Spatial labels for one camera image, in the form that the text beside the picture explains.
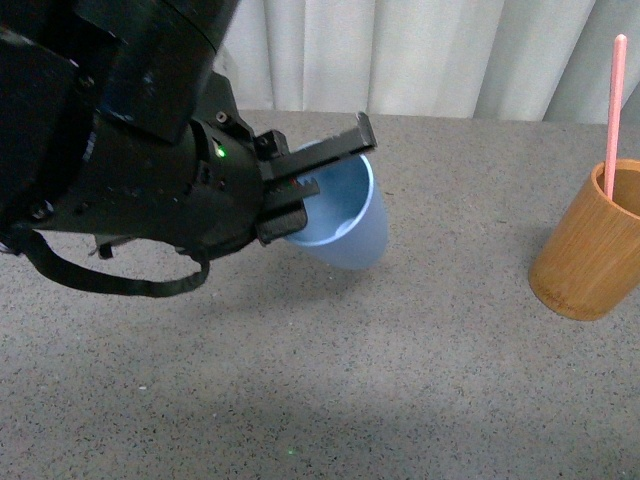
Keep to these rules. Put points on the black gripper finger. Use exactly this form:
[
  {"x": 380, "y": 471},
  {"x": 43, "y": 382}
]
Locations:
[
  {"x": 277, "y": 162},
  {"x": 283, "y": 211}
]

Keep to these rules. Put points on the blue plastic cup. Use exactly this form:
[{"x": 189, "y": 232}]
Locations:
[{"x": 347, "y": 225}]

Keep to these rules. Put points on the pink chopstick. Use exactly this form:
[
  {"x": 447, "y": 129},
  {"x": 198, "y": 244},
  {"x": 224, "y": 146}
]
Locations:
[{"x": 617, "y": 76}]

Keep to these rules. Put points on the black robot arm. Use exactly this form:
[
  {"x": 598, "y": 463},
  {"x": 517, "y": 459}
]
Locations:
[{"x": 147, "y": 63}]

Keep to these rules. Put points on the bamboo chopstick holder cup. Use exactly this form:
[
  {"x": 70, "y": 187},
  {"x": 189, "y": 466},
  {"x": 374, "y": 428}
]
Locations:
[{"x": 590, "y": 263}]

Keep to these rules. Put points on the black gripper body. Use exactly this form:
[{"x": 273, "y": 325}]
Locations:
[{"x": 200, "y": 194}]

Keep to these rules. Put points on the white pleated curtain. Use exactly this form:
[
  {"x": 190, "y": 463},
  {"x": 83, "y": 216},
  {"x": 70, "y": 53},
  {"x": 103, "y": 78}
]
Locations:
[{"x": 500, "y": 59}]

